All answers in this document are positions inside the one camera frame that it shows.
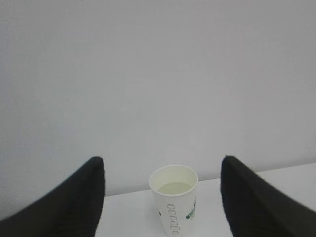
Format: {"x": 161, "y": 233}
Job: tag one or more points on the white paper cup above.
{"x": 174, "y": 189}

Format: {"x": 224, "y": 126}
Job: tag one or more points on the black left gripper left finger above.
{"x": 72, "y": 209}

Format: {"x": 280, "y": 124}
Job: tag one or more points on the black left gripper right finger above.
{"x": 254, "y": 208}

